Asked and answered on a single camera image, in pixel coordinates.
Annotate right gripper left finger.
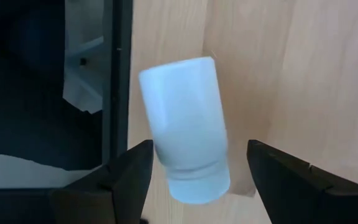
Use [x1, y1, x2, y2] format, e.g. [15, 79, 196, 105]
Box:
[48, 139, 154, 224]

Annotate white pill bottle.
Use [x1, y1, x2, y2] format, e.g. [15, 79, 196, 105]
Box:
[138, 56, 231, 205]

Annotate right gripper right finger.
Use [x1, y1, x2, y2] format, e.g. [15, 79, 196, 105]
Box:
[246, 139, 358, 224]

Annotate black metal table frame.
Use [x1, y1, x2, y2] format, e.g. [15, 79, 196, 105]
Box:
[101, 0, 134, 170]

